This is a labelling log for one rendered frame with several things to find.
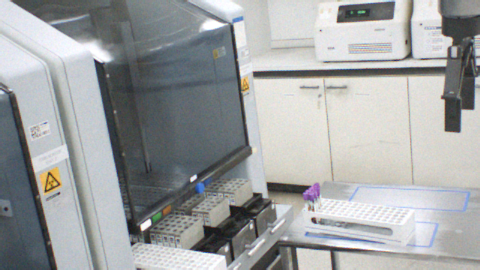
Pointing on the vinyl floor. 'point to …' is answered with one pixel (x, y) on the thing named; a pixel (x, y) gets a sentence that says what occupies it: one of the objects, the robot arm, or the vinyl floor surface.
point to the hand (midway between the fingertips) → (460, 115)
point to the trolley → (452, 247)
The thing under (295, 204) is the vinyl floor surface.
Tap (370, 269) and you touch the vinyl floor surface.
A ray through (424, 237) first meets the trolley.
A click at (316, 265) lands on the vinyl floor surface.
